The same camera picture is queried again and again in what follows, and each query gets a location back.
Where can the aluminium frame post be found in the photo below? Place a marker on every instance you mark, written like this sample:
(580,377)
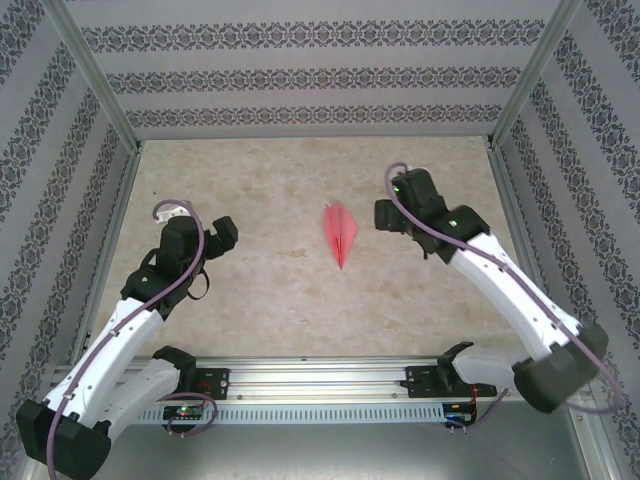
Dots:
(96,75)
(536,75)

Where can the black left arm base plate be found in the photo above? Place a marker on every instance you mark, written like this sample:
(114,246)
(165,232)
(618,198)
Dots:
(220,382)

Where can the left controller board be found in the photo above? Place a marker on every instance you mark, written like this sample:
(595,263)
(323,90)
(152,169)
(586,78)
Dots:
(182,412)

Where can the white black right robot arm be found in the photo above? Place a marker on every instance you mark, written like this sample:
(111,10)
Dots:
(520,310)

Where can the aluminium mounting rail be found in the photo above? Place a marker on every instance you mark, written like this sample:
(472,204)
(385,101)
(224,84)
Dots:
(320,380)

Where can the controller board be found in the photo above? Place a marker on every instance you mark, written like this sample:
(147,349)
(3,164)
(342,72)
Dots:
(182,412)
(457,415)

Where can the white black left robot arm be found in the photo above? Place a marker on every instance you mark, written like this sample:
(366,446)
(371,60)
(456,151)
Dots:
(100,360)

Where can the right controller board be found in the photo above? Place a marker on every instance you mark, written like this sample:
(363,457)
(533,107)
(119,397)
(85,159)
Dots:
(457,415)

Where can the pink square paper sheet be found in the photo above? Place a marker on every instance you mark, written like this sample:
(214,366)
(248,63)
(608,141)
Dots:
(340,230)

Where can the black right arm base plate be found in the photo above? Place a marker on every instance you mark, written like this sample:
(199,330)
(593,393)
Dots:
(417,382)

